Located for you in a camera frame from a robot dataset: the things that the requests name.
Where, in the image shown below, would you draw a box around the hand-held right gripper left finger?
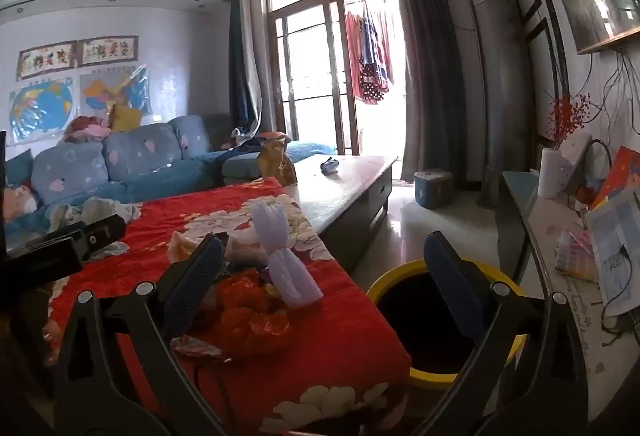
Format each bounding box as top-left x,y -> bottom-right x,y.
52,233 -> 228,436

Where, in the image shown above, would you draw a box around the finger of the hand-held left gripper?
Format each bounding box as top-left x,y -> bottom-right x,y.
47,215 -> 127,263

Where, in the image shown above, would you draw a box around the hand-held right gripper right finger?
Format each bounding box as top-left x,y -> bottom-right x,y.
424,231 -> 588,436

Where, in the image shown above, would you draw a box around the yellow trash bin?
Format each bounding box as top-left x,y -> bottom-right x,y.
365,258 -> 528,391

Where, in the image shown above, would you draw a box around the red plastic bag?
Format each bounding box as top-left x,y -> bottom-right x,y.
215,273 -> 293,359

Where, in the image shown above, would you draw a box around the pale green cloth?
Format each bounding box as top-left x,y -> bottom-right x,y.
47,197 -> 142,237

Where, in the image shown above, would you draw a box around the beige crumpled wrapper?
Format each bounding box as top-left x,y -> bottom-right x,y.
167,230 -> 202,264

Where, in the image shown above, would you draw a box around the patterned foil wrapper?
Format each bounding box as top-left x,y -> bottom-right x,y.
170,333 -> 225,360

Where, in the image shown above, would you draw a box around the white crumpled tissue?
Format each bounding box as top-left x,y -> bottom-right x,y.
226,227 -> 268,265

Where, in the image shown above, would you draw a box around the glass top television cabinet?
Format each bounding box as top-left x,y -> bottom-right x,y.
496,171 -> 640,423

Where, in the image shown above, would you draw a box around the blue patterned sofa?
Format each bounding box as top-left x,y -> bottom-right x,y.
0,113 -> 337,241

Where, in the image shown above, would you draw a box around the blue storage box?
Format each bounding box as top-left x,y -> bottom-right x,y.
414,170 -> 455,209

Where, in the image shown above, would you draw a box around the lavender knitted sock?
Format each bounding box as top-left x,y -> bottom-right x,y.
250,200 -> 323,307

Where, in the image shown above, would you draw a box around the pink clothes pile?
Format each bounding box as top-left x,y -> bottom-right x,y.
65,116 -> 112,143

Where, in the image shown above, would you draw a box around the red floral blanket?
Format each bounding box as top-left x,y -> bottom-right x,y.
42,176 -> 413,436

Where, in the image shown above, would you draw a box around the yellow cushion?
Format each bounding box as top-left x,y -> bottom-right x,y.
109,104 -> 144,133

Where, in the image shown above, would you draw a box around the pastel coloured packet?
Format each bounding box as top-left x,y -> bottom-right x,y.
555,228 -> 599,283

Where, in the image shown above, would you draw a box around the wooden coffee table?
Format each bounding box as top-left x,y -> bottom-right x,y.
289,155 -> 401,274

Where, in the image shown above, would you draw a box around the world map poster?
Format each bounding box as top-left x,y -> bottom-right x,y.
7,78 -> 77,143

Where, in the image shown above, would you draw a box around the country map poster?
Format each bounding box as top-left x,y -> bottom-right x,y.
80,64 -> 153,117

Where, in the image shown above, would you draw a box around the white vase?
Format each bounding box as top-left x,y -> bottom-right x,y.
537,147 -> 574,199

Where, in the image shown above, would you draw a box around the white blue paper packet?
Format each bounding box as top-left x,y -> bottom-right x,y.
585,188 -> 640,317

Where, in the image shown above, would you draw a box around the framed embroidery picture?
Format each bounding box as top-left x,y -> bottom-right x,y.
80,34 -> 139,66
16,42 -> 77,81

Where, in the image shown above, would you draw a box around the standing air conditioner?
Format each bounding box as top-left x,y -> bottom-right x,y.
465,0 -> 534,210

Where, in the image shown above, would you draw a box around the red picture book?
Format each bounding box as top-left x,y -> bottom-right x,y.
590,146 -> 640,211

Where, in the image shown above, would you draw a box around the red berry branches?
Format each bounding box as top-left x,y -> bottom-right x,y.
546,93 -> 592,143

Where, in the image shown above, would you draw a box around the grey curtain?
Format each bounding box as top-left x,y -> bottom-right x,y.
387,0 -> 469,189

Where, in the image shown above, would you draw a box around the hanging clothes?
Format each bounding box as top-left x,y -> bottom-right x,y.
345,0 -> 394,105

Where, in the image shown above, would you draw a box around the brown framed glass door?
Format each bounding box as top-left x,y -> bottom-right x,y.
265,0 -> 407,157

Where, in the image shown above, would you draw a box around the black ring stand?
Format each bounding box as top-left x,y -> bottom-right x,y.
574,138 -> 614,207

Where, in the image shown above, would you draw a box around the black wall cables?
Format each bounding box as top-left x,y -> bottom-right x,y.
550,48 -> 640,157

